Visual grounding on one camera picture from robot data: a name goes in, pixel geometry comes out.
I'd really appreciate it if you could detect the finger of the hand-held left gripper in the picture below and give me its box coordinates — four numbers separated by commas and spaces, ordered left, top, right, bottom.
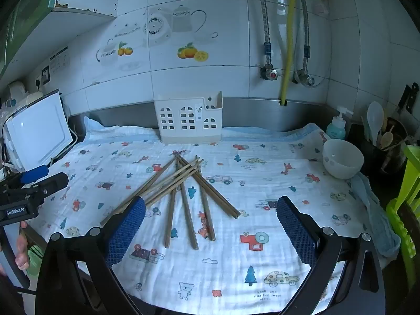
31, 172, 69, 199
20, 165, 50, 185

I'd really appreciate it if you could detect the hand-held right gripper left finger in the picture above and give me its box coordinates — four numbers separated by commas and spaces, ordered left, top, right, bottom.
35, 197, 146, 315

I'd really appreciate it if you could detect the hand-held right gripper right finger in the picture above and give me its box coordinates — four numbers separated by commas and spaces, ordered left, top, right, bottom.
276, 196, 386, 315

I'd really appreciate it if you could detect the pile of chopsticks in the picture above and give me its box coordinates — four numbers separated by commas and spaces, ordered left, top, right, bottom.
99, 153, 242, 250

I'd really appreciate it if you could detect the white plastic utensil holder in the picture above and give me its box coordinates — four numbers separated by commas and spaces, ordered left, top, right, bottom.
153, 92, 224, 144

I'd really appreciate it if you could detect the person's left hand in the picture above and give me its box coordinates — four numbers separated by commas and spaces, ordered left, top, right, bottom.
0, 220, 32, 274

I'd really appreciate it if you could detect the green plastic container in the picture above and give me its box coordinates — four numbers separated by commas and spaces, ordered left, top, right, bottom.
26, 246, 45, 277

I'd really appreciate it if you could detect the printed blanket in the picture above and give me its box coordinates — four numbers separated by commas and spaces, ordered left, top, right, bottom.
31, 115, 399, 315

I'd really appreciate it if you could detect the light blue towel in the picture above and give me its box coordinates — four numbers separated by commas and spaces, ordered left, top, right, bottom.
351, 172, 401, 259

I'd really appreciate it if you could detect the white bowl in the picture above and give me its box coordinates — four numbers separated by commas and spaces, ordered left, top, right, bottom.
322, 139, 365, 180

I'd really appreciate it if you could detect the lime green plastic rack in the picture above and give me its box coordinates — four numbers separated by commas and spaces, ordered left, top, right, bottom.
385, 144, 420, 286

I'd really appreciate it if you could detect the teal soap pump bottle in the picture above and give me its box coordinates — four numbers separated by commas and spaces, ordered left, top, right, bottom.
326, 106, 353, 141

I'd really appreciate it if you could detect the dark utensil pot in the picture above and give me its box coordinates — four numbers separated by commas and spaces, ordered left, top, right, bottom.
363, 118, 409, 174

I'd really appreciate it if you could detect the white rice paddle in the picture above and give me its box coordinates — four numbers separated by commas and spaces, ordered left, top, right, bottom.
367, 101, 385, 145

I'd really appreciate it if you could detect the metal water valve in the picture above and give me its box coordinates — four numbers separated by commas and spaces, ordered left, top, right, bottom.
295, 71, 316, 88

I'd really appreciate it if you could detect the red knob water valve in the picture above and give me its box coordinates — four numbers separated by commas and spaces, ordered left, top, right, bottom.
260, 66, 280, 81

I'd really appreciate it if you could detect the wall sticker chart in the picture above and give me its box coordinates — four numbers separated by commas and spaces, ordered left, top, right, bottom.
50, 48, 71, 73

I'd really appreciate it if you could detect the green wall cabinet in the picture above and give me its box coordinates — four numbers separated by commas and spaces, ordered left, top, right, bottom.
0, 0, 64, 76

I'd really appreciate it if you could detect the black handled knife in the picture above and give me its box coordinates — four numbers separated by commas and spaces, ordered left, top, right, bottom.
395, 83, 420, 115

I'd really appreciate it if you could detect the yellow gas hose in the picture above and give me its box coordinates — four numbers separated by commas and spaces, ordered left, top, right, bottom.
279, 0, 299, 106

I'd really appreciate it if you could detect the braided metal hose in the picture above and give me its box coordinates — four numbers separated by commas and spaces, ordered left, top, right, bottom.
301, 0, 311, 73
254, 0, 274, 69

